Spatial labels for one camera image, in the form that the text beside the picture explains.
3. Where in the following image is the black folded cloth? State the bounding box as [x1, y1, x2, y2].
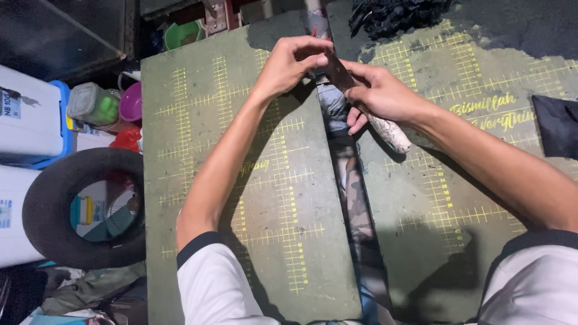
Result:
[531, 94, 578, 160]

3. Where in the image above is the green cutting mat with script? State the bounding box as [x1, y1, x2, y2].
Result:
[325, 0, 578, 325]

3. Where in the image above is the person's right hand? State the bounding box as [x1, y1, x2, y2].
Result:
[339, 60, 433, 136]

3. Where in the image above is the clear jar with green contents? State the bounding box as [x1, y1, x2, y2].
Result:
[66, 82, 121, 127]

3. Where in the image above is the green plastic bowl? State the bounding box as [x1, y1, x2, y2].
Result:
[163, 20, 207, 51]

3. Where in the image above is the red plastic bag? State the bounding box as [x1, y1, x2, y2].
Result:
[109, 127, 143, 153]

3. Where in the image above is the purple plastic bowl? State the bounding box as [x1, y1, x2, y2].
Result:
[118, 81, 143, 123]

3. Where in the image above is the rusty metal bracket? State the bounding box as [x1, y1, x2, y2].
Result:
[202, 0, 241, 36]

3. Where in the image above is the heap of black scraps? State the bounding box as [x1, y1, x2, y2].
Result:
[348, 0, 453, 41]

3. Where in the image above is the camouflage fabric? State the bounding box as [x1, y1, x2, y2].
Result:
[315, 81, 394, 325]

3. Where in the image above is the person's white shirt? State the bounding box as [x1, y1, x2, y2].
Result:
[176, 228, 578, 325]

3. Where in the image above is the white storage box blue lid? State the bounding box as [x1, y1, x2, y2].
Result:
[0, 63, 74, 170]

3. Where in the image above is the black rubber tyre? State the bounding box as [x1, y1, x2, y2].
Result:
[21, 147, 146, 271]

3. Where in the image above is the person's left hand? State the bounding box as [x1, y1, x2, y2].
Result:
[254, 36, 335, 102]

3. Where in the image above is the white printed carton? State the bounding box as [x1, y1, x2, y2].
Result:
[70, 179, 141, 243]

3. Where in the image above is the grey taped pole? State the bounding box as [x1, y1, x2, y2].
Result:
[302, 0, 333, 40]

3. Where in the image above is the heap of clutter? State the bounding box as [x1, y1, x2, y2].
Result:
[0, 261, 148, 325]

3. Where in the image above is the large black case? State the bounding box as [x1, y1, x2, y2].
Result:
[0, 0, 137, 85]

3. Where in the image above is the knife with white handle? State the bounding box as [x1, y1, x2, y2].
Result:
[322, 51, 413, 155]

